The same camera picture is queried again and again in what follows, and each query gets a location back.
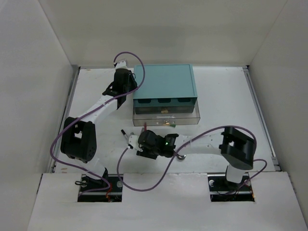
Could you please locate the teal drawer box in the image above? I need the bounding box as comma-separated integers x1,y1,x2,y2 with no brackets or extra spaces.
133,64,197,107

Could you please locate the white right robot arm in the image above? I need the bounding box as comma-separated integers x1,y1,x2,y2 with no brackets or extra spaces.
128,126,257,191

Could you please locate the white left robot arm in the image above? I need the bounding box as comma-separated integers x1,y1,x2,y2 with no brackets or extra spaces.
60,67,137,192

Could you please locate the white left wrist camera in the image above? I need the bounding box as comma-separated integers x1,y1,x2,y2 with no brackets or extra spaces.
114,59,128,70

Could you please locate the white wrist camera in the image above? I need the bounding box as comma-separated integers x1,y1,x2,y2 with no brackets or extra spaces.
128,135,139,149
114,59,128,70

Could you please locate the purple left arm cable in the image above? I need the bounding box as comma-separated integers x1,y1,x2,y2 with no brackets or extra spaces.
50,51,145,196

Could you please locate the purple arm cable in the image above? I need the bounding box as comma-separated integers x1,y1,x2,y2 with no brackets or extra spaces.
116,125,268,192
50,51,145,196

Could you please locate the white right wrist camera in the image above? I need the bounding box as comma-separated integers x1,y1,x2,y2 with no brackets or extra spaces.
128,135,139,149

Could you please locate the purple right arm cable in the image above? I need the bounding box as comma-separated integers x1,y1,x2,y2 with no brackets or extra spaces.
116,125,268,192

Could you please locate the left aluminium table rail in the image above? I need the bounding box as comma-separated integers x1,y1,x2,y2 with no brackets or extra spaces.
47,64,80,173

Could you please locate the aluminium table rail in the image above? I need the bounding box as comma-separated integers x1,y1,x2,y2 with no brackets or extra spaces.
47,64,80,173
243,65,281,172

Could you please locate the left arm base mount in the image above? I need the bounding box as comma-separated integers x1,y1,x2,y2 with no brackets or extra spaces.
75,175,123,203

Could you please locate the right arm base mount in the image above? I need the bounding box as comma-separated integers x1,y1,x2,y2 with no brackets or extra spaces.
208,175,255,202

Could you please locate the right aluminium table rail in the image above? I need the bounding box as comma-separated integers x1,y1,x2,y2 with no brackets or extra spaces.
243,65,281,172

